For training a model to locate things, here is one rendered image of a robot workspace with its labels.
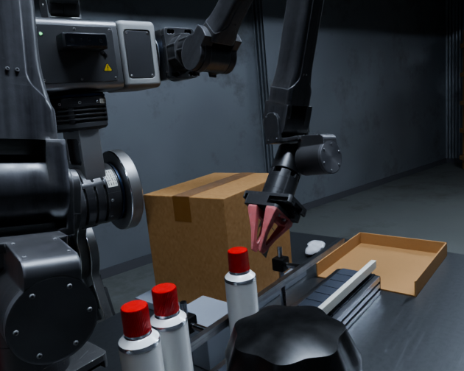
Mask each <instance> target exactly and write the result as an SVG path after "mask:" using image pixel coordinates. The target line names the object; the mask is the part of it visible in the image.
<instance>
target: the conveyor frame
mask: <svg viewBox="0 0 464 371"><path fill-rule="evenodd" d="M340 270H341V269H336V270H335V271H334V272H332V273H331V274H330V275H329V276H328V277H327V278H325V279H324V280H322V281H321V282H320V283H319V284H317V285H316V286H315V287H314V288H313V289H311V290H310V291H308V292H307V293H306V294H305V295H304V296H302V297H301V298H300V299H299V300H297V301H296V302H295V303H293V304H292V305H291V306H298V304H299V303H301V302H302V301H303V300H305V299H306V298H307V297H308V296H309V295H310V294H312V293H313V292H314V291H316V290H317V289H318V288H319V287H321V286H322V285H323V284H324V283H325V282H326V281H327V280H330V278H332V277H333V276H334V275H335V274H337V273H338V272H339V271H340ZM380 294H381V281H380V276H378V275H374V277H373V278H372V279H371V280H369V281H368V282H367V283H366V284H365V285H364V286H363V287H362V288H361V289H360V290H359V291H358V292H357V293H356V294H355V295H354V296H353V297H352V298H351V299H350V300H349V301H348V302H347V303H346V304H345V305H344V306H343V307H342V308H341V309H340V310H339V311H338V312H337V313H336V314H335V315H334V316H333V317H332V318H334V319H337V320H339V321H341V322H342V323H343V324H344V325H345V326H346V328H347V329H348V330H349V328H350V327H351V326H352V325H353V324H354V323H355V322H356V321H357V320H358V319H359V318H360V317H361V316H362V315H363V314H364V312H365V311H366V310H367V309H368V308H369V307H370V306H371V305H372V303H373V302H374V301H375V300H376V299H377V298H378V297H379V296H380ZM224 364H226V360H225V358H224V359H223V360H222V361H221V362H220V363H218V364H217V365H216V366H215V367H213V368H212V369H211V370H209V371H217V370H218V369H219V368H221V367H222V366H223V365H224Z"/></svg>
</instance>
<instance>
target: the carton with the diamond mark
mask: <svg viewBox="0 0 464 371"><path fill-rule="evenodd" d="M268 174H269V173H251V172H241V173H212V174H208V175H205V176H202V177H198V178H196V179H193V180H189V181H186V182H184V183H179V184H177V185H172V186H170V187H167V188H163V189H160V190H157V191H154V192H151V193H148V194H145V195H144V204H145V210H146V216H147V226H148V232H149V238H150V248H151V253H152V264H153V269H154V275H155V285H156V286H157V285H158V284H161V283H173V284H175V285H176V286H177V297H178V302H180V301H182V300H185V301H186V302H187V304H189V303H191V302H193V301H194V300H196V299H197V298H199V297H201V296H206V297H210V298H214V299H216V300H221V301H224V302H227V299H226V292H225V280H224V276H225V275H226V274H227V273H228V272H229V266H228V250H229V249H230V248H233V247H246V248H247V250H248V258H249V265H250V270H252V271H253V272H255V273H256V285H257V293H259V292H260V291H261V290H263V289H265V288H266V287H268V286H269V285H270V284H272V283H273V282H275V281H276V280H277V279H279V272H277V271H273V265H272V259H273V258H274V257H276V256H277V255H278V254H277V246H282V250H283V255H284V256H288V257H289V262H290V263H292V254H291V244H290V234H289V229H288V230H287V231H286V232H285V233H284V234H283V235H282V236H280V237H279V238H278V239H277V240H276V241H275V242H274V243H273V244H272V245H271V246H270V248H269V249H268V250H267V251H266V253H265V254H262V253H261V252H259V250H258V251H257V252H254V251H253V250H251V228H250V219H249V214H248V209H247V207H248V206H246V204H245V199H244V198H243V196H244V193H245V191H262V190H263V188H264V184H265V183H266V180H267V176H268Z"/></svg>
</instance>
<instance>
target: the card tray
mask: <svg viewBox="0 0 464 371"><path fill-rule="evenodd" d="M446 256H447V242H442V241H430V240H423V239H416V238H404V237H398V236H386V235H379V234H373V233H361V232H359V233H357V234H356V235H355V236H354V237H352V238H351V239H349V240H348V241H346V242H345V243H344V244H342V245H341V246H340V247H338V248H336V250H334V251H333V252H331V253H330V254H328V255H327V256H326V257H325V258H323V259H321V260H320V261H318V262H317V263H316V270H317V277H318V278H327V277H328V276H329V275H330V274H331V273H332V272H334V271H335V270H336V269H342V268H344V269H352V270H356V271H359V270H360V269H361V268H362V267H364V266H365V265H366V264H367V263H368V262H369V261H371V260H375V261H376V268H375V269H374V270H373V271H372V272H371V273H373V274H375V275H378V276H380V281H381V290H383V291H387V292H394V293H398V294H405V295H409V296H413V297H417V296H418V294H419V293H420V291H421V290H422V288H423V287H424V286H425V285H426V283H427V282H428V281H429V279H430V277H431V276H432V275H433V274H434V273H435V271H436V270H437V268H438V267H439V266H440V265H441V263H442V262H443V260H444V259H445V258H446Z"/></svg>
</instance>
